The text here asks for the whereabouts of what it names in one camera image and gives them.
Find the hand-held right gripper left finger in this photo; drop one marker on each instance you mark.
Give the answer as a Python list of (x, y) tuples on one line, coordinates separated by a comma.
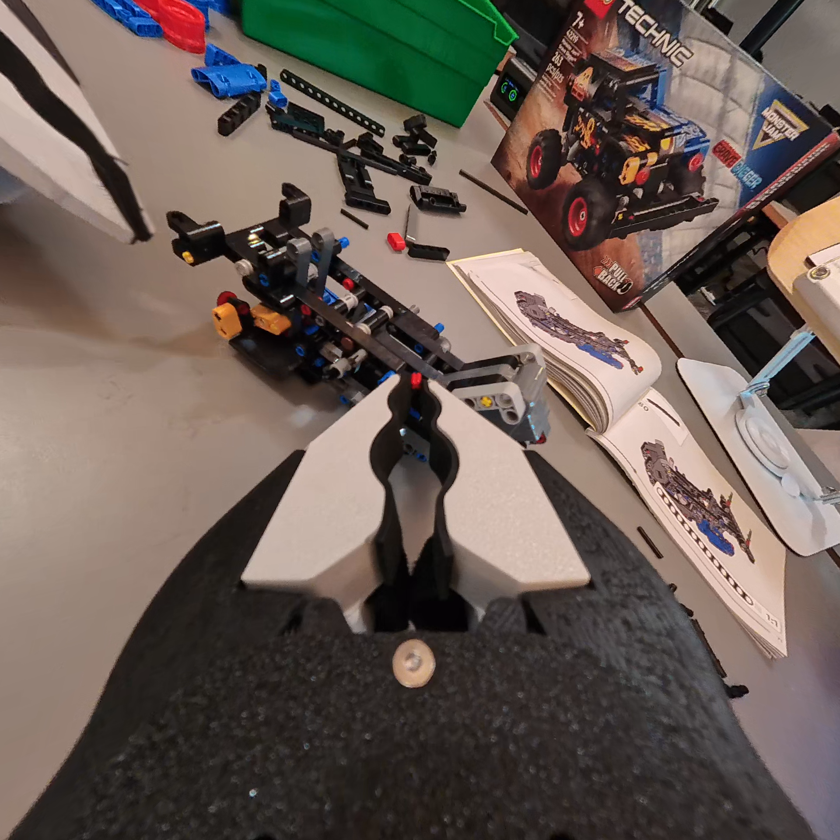
[(328, 499)]

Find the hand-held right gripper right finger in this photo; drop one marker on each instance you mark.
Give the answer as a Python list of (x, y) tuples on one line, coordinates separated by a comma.
[(505, 505)]

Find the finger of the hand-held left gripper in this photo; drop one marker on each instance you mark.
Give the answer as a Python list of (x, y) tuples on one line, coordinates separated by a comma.
[(52, 157), (46, 72)]

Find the lego chassis model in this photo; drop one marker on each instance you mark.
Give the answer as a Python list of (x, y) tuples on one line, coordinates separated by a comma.
[(328, 315)]

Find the white stand base with arm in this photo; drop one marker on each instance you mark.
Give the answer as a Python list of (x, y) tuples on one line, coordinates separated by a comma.
[(741, 446)]

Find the blue lego beams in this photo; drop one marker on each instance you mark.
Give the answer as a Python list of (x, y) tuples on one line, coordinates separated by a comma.
[(124, 10)]

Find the short black lego axle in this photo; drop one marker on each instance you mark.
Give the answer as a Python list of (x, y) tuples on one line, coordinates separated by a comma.
[(354, 218), (650, 542)]

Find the small blue lego panel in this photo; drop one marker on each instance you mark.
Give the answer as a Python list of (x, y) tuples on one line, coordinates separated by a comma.
[(222, 56)]

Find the blue curved lego panel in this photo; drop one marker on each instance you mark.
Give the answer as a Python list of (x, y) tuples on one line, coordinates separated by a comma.
[(226, 79)]

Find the black five-hole lego beam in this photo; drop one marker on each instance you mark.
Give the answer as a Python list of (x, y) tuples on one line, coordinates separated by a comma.
[(238, 113)]

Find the tiny blue lego connector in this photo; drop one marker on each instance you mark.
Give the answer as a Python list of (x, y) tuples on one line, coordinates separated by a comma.
[(277, 100)]

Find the dark teal lego piece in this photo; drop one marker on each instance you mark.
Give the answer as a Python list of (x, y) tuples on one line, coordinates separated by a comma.
[(295, 118)]

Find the short black lego beam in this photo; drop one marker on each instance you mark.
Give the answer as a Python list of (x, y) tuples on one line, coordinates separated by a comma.
[(428, 251)]

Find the small red lego piece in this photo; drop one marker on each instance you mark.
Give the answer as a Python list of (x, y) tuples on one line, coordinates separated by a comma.
[(396, 240)]

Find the long black lego beam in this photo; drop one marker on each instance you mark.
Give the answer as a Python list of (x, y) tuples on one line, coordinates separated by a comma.
[(331, 102)]

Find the grey lego axle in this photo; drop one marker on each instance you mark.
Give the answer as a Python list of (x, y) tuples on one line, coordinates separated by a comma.
[(407, 224)]

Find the small black lego pin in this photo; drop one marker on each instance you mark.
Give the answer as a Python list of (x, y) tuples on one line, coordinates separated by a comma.
[(736, 691)]

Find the long black lego axle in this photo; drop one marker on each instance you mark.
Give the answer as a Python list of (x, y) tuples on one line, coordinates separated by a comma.
[(492, 191)]

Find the pile of black lego parts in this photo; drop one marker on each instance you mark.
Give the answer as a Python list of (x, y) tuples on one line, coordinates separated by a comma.
[(367, 164)]

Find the dark lego connector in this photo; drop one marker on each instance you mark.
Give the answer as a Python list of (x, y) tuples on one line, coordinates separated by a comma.
[(436, 197)]

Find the lego set box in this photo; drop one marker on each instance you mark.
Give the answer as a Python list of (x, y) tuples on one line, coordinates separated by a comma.
[(656, 131)]

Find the open instruction booklet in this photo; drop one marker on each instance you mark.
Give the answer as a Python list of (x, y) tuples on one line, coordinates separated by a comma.
[(590, 341)]

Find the green plastic bin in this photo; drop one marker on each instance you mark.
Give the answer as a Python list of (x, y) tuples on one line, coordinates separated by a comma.
[(367, 46)]

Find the black device with green display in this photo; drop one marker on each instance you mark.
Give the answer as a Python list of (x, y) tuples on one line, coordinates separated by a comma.
[(512, 88)]

